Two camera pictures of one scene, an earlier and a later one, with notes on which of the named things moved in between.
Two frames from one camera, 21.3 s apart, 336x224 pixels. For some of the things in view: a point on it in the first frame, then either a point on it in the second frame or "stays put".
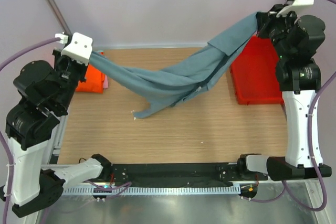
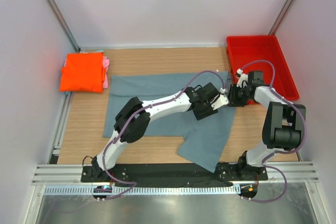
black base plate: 179,173 stays put
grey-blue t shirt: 158,89 → 208,143
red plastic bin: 254,73 stays put
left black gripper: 62,59 → 199,115
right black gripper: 266,20 → 233,100
